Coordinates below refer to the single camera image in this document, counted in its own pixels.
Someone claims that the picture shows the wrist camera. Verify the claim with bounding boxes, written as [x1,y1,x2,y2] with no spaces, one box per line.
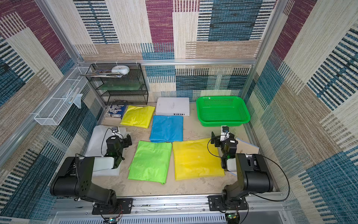
[111,127,118,135]
[220,126,229,141]

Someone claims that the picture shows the large yellow raincoat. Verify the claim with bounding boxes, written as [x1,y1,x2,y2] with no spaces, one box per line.
[172,138,225,181]

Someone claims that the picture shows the white round object on shelf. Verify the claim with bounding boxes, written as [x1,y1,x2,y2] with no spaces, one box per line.
[112,65,130,75]

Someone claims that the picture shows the white wire wall basket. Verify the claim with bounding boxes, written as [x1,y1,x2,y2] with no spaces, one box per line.
[34,67,88,126]

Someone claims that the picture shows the magazines on shelf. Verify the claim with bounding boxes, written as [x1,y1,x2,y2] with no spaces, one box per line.
[81,70,123,78]

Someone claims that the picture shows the black wire shelf rack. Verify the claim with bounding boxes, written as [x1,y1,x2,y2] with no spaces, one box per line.
[86,63,149,105]

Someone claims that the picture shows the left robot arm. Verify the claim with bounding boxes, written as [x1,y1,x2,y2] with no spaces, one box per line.
[50,134,133,216]

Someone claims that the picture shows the green plastic basket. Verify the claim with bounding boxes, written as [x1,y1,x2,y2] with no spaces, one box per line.
[196,96,251,127]

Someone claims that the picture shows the aluminium front rail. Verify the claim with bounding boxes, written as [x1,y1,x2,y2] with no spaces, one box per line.
[47,192,295,224]

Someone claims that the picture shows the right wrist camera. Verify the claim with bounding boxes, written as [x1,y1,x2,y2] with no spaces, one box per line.
[220,126,229,141]

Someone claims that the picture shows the white folded raincoat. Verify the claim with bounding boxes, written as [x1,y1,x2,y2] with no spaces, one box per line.
[84,125,121,177]

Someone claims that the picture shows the blue folded raincoat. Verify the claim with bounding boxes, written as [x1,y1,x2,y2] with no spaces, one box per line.
[150,115,184,143]

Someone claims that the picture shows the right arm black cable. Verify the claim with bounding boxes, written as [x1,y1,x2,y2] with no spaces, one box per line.
[250,154,291,202]

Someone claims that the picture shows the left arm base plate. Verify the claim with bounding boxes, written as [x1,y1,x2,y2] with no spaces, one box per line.
[92,198,133,215]

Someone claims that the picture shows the cardboard box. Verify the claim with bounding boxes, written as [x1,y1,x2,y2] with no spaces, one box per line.
[236,138,259,155]

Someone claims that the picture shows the white flat box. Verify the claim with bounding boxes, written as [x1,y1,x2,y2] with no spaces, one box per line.
[155,97,190,116]

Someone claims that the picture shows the lime green raincoat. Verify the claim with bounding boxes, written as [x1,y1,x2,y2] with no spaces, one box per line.
[128,141,172,184]

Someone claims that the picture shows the blue printed packet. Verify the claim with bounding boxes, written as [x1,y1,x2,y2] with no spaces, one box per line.
[105,105,127,119]

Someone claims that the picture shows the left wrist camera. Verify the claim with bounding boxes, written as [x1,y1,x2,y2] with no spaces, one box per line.
[111,127,118,135]

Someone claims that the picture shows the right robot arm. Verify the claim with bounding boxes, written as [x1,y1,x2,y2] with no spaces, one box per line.
[208,132,273,213]

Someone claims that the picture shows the small yellow folded raincoat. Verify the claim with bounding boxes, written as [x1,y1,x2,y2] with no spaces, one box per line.
[121,105,155,129]

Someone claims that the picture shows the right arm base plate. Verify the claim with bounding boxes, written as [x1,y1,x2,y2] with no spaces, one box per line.
[207,195,249,212]

